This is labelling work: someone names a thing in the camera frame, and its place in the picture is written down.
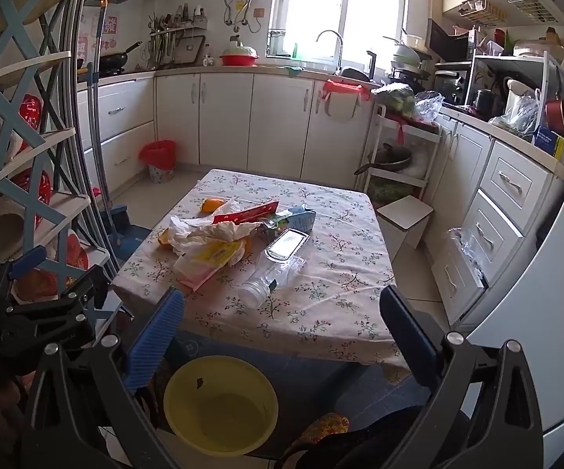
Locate bag of green vegetables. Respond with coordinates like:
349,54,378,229
372,83,417,117

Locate dark cloth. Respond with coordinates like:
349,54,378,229
275,405,473,469

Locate red printed package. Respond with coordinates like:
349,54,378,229
13,232,90,304
16,168,53,216
18,94,43,130

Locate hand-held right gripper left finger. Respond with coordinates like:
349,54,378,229
21,287,186,469

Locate person's left hand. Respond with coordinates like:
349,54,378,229
0,374,34,455

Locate pink packet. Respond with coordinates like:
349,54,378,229
177,266,229,295

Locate white stool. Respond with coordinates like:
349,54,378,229
376,194,435,262

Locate white hanging bin red bag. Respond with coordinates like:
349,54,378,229
322,79,367,123

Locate dark long-handled wok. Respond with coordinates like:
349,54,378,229
353,143,414,177

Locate white paper towel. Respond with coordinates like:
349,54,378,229
191,220,263,245

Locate kitchen window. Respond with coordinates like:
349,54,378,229
267,0,410,59

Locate green blue milk carton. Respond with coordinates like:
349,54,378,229
257,204,318,241

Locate stacked green pots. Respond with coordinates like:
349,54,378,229
384,33,432,81

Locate blue cream shelf rack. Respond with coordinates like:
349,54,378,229
0,0,117,313

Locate toaster oven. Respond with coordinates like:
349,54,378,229
431,69,471,106

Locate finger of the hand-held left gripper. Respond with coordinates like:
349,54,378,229
0,245,48,299
1,268,108,353

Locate white kettle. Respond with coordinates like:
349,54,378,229
504,78,539,118

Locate black microwave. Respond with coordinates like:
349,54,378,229
427,18,478,62

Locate bin with red bag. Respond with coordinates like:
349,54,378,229
138,140,177,184

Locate clear plastic tray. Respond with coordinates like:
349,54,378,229
263,227,311,262

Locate yellow red patterned cloth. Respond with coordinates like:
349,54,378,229
292,411,350,453

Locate yellow snack packet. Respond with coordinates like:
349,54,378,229
184,239,248,269

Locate white refrigerator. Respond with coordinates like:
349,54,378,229
460,171,564,450

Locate clear plastic bottle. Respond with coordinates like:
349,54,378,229
237,254,307,310

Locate chrome faucet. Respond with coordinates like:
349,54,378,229
315,29,345,75

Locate grey sliding door frame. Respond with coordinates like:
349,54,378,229
43,0,121,284

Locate blue long-handled broom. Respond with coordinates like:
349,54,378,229
87,0,131,235

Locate floral tablecloth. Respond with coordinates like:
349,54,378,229
110,168,412,384

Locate black wok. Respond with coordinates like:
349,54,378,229
97,40,143,73

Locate wall utensil rack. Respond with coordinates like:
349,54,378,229
146,4,209,70

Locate red packet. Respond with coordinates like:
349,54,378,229
212,200,281,226

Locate white trolley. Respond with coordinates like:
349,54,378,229
357,102,443,203

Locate red pot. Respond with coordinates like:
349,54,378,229
544,98,564,138

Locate red basin green cover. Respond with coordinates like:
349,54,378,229
220,34,260,67

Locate yellow plastic basin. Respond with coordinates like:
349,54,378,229
163,356,279,458

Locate crinkled clear plastic bag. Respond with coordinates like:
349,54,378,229
445,227,490,289

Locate blue box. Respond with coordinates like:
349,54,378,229
533,127,564,164

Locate black kettle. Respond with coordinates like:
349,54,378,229
472,89,498,115

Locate white counter shelf rack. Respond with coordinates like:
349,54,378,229
465,54,563,123

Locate black baking tray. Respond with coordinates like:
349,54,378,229
172,34,207,65

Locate white tissue paper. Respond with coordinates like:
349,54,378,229
167,199,246,277

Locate blue dustpan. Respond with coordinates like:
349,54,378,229
101,205,153,267

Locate cream panelled drawer cabinet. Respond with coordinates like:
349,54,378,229
423,107,564,326

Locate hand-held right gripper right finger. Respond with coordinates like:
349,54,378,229
378,284,545,469

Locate cream door cabinet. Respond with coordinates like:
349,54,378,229
154,71,375,177

